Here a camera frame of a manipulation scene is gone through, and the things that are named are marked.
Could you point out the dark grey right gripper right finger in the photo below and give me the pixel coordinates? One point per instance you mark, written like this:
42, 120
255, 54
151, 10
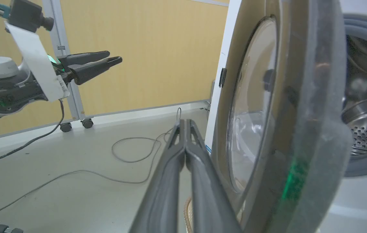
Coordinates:
209, 200

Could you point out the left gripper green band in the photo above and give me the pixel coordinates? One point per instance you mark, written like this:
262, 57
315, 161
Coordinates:
54, 63

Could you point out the wooden partition with aluminium frame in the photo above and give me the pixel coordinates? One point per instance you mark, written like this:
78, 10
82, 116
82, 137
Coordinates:
154, 55

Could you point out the wicker laundry basket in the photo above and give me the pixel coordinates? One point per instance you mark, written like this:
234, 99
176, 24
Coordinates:
188, 216

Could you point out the grey washing machine door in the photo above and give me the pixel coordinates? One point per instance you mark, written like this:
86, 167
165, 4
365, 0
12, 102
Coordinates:
283, 113

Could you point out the white washing machine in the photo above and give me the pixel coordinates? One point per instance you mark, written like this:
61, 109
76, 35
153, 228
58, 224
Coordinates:
364, 200

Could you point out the grey caster wheel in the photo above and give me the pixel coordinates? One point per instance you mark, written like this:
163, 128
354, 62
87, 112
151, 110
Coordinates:
66, 127
87, 123

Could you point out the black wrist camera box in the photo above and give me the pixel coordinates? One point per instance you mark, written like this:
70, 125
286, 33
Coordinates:
25, 14

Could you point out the grey rubber door gasket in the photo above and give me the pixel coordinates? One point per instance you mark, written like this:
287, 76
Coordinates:
364, 165

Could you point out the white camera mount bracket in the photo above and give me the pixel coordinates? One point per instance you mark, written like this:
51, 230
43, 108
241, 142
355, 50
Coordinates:
38, 64

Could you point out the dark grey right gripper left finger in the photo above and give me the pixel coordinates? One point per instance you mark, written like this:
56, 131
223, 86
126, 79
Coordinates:
164, 194

